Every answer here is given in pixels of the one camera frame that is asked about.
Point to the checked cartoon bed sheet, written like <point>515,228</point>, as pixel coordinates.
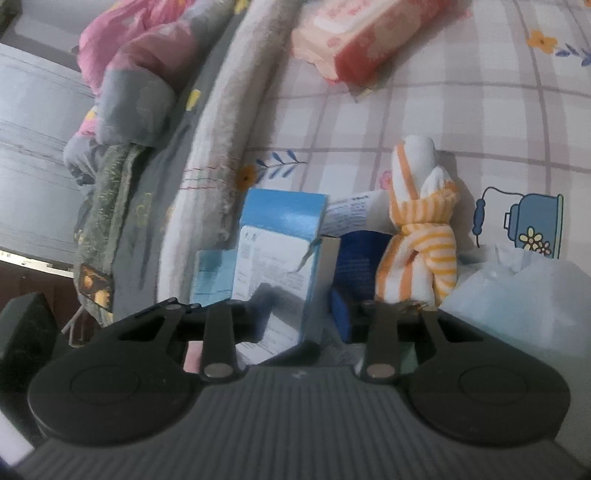
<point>503,90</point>

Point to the white plastic bag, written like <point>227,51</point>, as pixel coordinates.
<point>524,297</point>

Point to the dark grey blanket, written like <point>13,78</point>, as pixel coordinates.
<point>156,180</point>

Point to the orange striped white towel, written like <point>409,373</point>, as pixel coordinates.
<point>420,263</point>

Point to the pink grey quilt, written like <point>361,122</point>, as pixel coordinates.
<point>136,58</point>

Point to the blue white carton box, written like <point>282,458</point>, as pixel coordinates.
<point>280,245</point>

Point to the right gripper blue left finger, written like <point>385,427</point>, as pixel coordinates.
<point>250,317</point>

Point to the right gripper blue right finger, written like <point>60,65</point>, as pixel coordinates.
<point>348,315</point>

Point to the green patterned cloth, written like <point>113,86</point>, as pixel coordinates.
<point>103,214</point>

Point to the white printed paper packet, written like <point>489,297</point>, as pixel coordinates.
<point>367,211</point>

